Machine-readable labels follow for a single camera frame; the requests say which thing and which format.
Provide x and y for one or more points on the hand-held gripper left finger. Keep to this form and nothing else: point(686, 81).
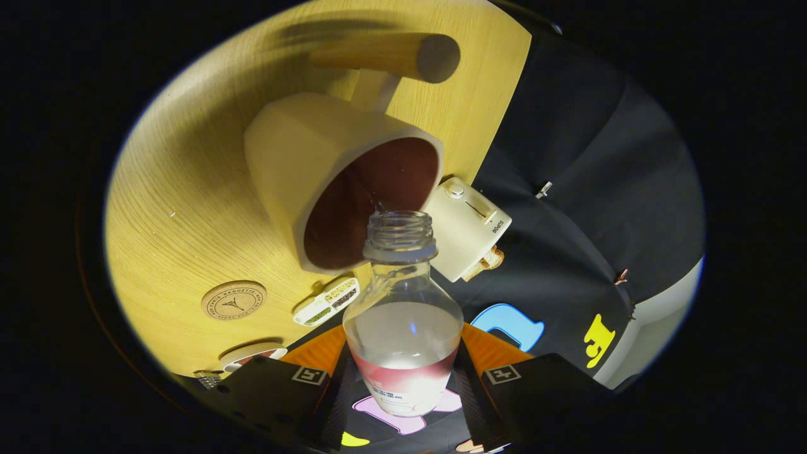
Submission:
point(334, 403)

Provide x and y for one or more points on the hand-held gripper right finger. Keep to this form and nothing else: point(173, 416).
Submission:
point(476, 397)

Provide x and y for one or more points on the clear plastic juice bottle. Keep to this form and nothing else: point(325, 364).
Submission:
point(403, 353)

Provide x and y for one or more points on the round cork coaster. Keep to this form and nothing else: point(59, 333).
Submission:
point(234, 301)

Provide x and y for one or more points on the red meat patty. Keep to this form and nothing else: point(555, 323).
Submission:
point(255, 359)

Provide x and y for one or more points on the white round plate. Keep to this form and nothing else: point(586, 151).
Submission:
point(249, 353)

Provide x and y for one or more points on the white divided dish with grains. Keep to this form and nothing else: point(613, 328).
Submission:
point(326, 301)

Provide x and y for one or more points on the toast slice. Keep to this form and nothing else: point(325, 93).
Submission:
point(488, 260)

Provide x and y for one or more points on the white toaster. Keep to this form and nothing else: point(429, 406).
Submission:
point(463, 230)

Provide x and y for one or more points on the copper cloth clip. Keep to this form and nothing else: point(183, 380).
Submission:
point(622, 276)

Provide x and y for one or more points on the silver cloth clip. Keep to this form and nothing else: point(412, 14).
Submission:
point(544, 189)

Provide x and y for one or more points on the wooden table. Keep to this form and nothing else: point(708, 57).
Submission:
point(183, 208)

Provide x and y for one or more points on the black backdrop cloth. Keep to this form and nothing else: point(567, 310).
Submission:
point(599, 157)

